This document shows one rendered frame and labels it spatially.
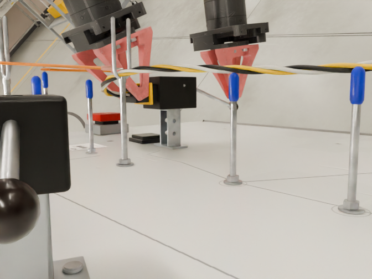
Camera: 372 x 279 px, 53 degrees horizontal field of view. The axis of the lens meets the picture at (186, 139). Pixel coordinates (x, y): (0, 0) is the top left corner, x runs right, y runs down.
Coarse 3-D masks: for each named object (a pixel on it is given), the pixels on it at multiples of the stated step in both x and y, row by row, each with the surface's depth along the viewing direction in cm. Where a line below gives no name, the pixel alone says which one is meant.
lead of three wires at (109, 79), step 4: (120, 72) 35; (108, 76) 37; (112, 76) 36; (108, 80) 37; (112, 80) 37; (104, 84) 38; (108, 84) 38; (104, 88) 39; (104, 92) 41; (108, 92) 41; (112, 92) 42; (116, 92) 43; (116, 96) 43
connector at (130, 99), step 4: (152, 88) 45; (156, 88) 45; (128, 92) 44; (156, 92) 45; (128, 96) 44; (132, 96) 44; (148, 96) 44; (156, 96) 45; (128, 100) 44; (132, 100) 44; (136, 100) 43; (144, 100) 44; (148, 100) 44; (156, 100) 45
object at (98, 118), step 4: (100, 112) 67; (104, 112) 67; (108, 112) 66; (112, 112) 66; (116, 112) 66; (92, 116) 64; (96, 116) 62; (100, 116) 62; (104, 116) 62; (108, 116) 62; (112, 116) 63; (116, 116) 63; (96, 120) 63; (100, 120) 62; (104, 120) 62; (108, 120) 63; (112, 120) 63; (116, 120) 64; (120, 120) 64; (100, 124) 64; (104, 124) 63; (108, 124) 64
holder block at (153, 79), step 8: (152, 80) 46; (160, 80) 45; (168, 80) 45; (176, 80) 46; (184, 80) 47; (192, 80) 47; (160, 88) 45; (168, 88) 45; (176, 88) 46; (184, 88) 47; (192, 88) 47; (160, 96) 45; (168, 96) 45; (176, 96) 46; (184, 96) 47; (192, 96) 48; (160, 104) 45; (168, 104) 46; (176, 104) 46; (184, 104) 47; (192, 104) 48
